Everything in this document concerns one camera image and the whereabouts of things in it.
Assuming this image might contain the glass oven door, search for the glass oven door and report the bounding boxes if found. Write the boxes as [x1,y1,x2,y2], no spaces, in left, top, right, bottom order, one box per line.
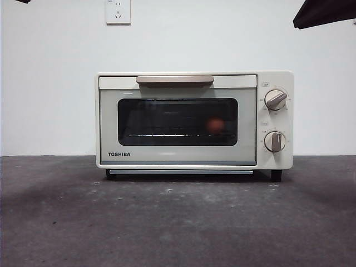
[98,75,258,167]

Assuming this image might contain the brown egg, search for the brown egg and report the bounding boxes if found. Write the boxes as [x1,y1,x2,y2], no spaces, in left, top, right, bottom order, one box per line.
[206,116,226,134]

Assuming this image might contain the beige oven door handle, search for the beige oven door handle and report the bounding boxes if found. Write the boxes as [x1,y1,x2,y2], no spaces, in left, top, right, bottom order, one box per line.
[136,75,214,89]

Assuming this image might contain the beige temperature knob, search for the beige temperature knob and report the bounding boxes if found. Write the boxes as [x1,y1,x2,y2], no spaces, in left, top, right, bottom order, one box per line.
[264,89,288,111]

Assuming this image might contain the cream Toshiba toaster oven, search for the cream Toshiba toaster oven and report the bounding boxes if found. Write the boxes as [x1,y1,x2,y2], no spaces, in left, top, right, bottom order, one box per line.
[96,71,294,182]

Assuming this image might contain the beige timer knob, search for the beige timer knob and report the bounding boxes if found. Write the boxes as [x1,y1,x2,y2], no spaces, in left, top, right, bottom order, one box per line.
[264,131,286,153]

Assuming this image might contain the white wall socket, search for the white wall socket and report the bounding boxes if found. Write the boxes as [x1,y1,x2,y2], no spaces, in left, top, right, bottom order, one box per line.
[106,0,132,26]

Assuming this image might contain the metal wire oven rack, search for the metal wire oven rack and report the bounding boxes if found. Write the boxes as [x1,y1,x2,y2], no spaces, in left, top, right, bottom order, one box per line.
[128,134,236,139]

